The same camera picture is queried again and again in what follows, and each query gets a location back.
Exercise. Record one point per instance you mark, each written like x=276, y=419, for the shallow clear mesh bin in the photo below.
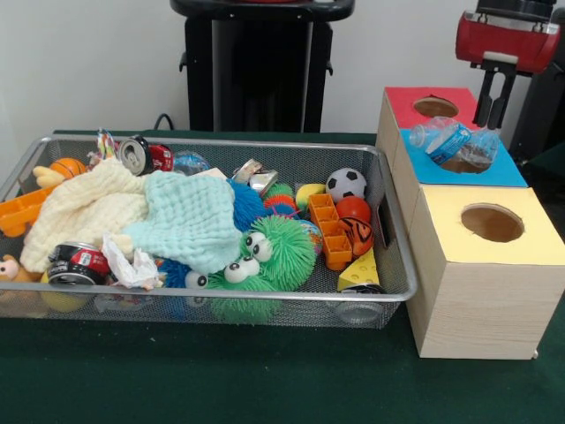
x=399, y=256

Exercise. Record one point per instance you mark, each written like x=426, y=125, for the large green spiky ball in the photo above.
x=287, y=243

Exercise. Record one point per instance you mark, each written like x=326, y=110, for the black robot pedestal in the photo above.
x=247, y=79

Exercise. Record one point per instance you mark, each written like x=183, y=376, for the crushed clear plastic bottle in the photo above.
x=450, y=143

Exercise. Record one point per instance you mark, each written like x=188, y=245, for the orange toy block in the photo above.
x=331, y=230

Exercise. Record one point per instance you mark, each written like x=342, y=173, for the small red ball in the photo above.
x=355, y=208

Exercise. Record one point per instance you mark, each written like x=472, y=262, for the yellow cheese wedge toy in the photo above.
x=360, y=272

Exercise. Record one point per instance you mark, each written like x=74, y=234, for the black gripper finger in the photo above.
x=486, y=95
x=505, y=99

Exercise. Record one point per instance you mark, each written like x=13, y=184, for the small green spiky ball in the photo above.
x=237, y=300

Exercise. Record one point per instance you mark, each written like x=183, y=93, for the wooden box with three holes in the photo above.
x=477, y=309

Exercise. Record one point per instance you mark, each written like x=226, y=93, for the cream muslin cloth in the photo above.
x=79, y=208

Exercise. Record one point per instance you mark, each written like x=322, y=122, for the small soccer ball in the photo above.
x=347, y=185

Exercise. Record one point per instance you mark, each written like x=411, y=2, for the mint green muslin cloth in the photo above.
x=190, y=221

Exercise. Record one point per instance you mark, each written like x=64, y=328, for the blue spiky rubber ball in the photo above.
x=247, y=205

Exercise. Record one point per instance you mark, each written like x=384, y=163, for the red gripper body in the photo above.
x=508, y=42

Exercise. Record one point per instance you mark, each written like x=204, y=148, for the red and black soda can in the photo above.
x=84, y=262

